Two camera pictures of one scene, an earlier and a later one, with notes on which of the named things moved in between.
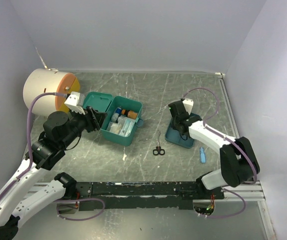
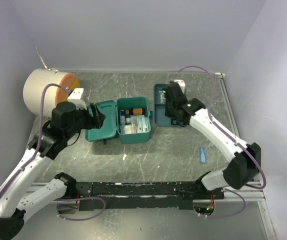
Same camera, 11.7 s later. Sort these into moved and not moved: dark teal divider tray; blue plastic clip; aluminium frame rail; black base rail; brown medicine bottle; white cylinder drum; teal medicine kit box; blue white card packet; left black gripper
Moved: teal medicine kit box; blue white card packet; dark teal divider tray; brown medicine bottle
Not moved: blue plastic clip; left black gripper; black base rail; aluminium frame rail; white cylinder drum
